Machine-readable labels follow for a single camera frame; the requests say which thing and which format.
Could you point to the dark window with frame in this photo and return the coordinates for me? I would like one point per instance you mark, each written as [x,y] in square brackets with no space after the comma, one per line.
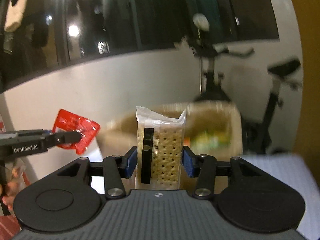
[55,34]

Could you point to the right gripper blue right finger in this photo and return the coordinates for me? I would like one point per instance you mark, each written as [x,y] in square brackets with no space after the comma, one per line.
[203,168]

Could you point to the person's left hand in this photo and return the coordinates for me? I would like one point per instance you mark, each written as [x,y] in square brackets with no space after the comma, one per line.
[10,190]

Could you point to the checked bed sheet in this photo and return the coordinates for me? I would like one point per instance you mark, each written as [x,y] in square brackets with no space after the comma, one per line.
[293,171]

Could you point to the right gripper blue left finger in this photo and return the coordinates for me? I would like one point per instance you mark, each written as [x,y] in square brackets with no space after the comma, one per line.
[116,169]

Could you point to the red snack packet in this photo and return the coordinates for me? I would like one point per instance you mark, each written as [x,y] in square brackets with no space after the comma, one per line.
[67,121]

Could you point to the wooden wardrobe panel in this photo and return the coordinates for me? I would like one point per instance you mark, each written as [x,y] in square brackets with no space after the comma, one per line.
[307,139]

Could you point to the cardboard box with plastic liner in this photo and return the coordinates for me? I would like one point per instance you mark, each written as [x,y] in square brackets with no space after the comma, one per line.
[211,128]

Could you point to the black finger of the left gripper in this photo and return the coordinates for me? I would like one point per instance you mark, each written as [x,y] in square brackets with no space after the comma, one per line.
[61,138]

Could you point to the cracker packet clear wrapper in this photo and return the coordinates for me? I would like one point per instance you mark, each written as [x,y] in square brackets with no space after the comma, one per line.
[159,150]

